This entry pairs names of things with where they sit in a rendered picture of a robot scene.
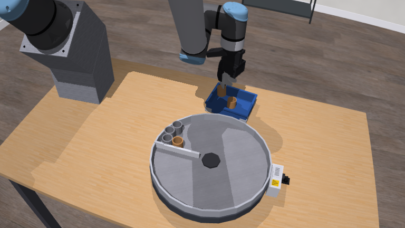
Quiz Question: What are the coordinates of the blue crate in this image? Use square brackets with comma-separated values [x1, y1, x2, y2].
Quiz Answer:
[205, 82, 257, 123]

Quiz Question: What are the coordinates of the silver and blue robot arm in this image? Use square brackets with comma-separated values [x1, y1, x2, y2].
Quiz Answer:
[0, 0, 248, 65]

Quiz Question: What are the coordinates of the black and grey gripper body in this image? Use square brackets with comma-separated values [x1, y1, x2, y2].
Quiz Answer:
[218, 49, 246, 79]

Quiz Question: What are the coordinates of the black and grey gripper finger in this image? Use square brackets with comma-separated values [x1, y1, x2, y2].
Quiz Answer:
[229, 75, 237, 83]
[217, 65, 233, 89]

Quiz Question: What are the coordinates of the bronze bushing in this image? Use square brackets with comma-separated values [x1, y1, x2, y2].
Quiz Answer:
[217, 85, 226, 97]
[172, 136, 183, 148]
[227, 97, 237, 109]

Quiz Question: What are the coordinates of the dark grey metal sleeve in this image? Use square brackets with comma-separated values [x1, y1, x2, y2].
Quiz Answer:
[172, 120, 182, 135]
[162, 134, 173, 145]
[164, 126, 175, 137]

